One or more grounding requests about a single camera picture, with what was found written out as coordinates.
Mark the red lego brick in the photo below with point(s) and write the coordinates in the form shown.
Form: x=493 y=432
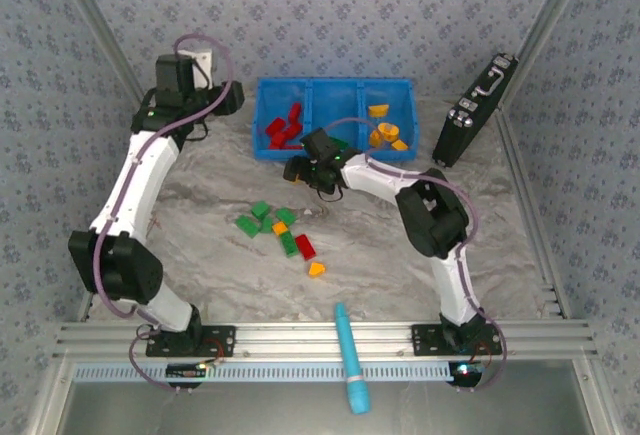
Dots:
x=305 y=247
x=294 y=130
x=295 y=147
x=277 y=141
x=274 y=127
x=295 y=111

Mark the yellow round lego piece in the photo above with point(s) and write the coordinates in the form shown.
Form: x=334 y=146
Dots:
x=388 y=130

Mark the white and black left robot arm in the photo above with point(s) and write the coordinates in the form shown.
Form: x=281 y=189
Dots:
x=130 y=180

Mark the small yellow square lego brick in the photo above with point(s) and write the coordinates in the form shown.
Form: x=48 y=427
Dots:
x=280 y=228

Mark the green sloped lego brick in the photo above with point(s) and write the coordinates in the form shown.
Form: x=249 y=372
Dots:
x=266 y=225

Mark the blue three-compartment bin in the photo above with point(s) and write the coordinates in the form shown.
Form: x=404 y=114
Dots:
x=335 y=105

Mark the yellow sloped lego brick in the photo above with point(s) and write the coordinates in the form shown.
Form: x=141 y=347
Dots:
x=316 y=269

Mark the teal marker pen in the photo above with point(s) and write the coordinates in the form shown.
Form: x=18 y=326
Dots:
x=350 y=355

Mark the small circuit board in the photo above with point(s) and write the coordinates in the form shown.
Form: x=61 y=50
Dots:
x=185 y=371
x=467 y=370

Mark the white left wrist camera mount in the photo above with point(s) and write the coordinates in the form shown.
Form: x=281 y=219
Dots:
x=204 y=62

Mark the aluminium frame post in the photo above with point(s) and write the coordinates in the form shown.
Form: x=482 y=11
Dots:
x=102 y=30
x=545 y=25

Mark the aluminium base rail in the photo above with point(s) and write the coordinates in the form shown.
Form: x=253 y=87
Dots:
x=300 y=340

